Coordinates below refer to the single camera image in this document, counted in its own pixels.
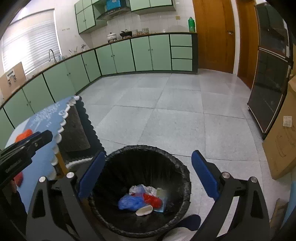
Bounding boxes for brown cardboard box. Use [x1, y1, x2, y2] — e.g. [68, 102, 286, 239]
[1, 62, 27, 100]

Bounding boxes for blue box on hood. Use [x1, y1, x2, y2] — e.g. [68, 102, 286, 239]
[106, 0, 121, 11]

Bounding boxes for blue paper carton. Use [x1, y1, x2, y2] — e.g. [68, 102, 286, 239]
[154, 188, 168, 213]

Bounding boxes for range hood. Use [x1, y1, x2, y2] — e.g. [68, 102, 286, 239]
[96, 6, 130, 21]

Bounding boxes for black trash bin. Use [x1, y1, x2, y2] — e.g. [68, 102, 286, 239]
[88, 145, 191, 238]

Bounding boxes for green bottle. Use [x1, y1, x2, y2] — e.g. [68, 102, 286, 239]
[188, 17, 196, 33]

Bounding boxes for black glass cabinet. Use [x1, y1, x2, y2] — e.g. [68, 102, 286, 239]
[247, 2, 293, 139]

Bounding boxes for white cooking pot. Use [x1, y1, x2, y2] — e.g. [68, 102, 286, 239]
[107, 33, 118, 43]

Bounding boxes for white tissue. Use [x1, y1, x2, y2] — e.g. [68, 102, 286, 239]
[129, 184, 157, 196]

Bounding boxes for brown wooden door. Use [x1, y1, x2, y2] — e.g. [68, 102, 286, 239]
[236, 1, 258, 88]
[193, 0, 235, 73]

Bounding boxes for orange foam net roll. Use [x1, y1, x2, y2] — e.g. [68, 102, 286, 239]
[15, 129, 33, 143]

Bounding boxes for red plastic bag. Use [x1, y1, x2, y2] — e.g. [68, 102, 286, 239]
[143, 193, 163, 209]

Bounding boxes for chrome sink faucet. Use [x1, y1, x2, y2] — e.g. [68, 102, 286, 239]
[49, 49, 57, 64]

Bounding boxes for green lower kitchen cabinets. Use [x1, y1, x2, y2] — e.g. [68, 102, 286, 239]
[1, 32, 198, 149]

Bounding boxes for white window blind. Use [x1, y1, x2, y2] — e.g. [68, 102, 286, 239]
[1, 9, 62, 74]

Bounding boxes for green upper wall cabinets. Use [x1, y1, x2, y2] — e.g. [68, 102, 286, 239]
[74, 0, 176, 34]

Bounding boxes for white paper cup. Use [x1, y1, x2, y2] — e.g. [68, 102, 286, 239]
[135, 205, 154, 216]

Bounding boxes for blue tree-print table mat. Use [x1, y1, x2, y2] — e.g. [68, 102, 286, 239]
[4, 95, 103, 212]

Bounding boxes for black wok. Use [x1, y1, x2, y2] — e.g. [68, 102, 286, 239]
[120, 30, 132, 39]

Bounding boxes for blue plastic bag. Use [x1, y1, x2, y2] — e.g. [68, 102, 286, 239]
[118, 195, 146, 211]

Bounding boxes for large cardboard box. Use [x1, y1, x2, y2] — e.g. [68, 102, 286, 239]
[262, 78, 295, 180]

